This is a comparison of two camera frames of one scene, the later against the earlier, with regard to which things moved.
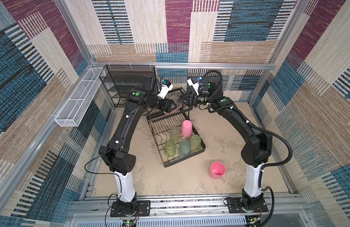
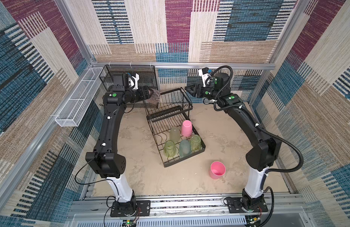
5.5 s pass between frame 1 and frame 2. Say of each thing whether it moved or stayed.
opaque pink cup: stayed
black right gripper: moved
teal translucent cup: stayed
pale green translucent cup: stayed
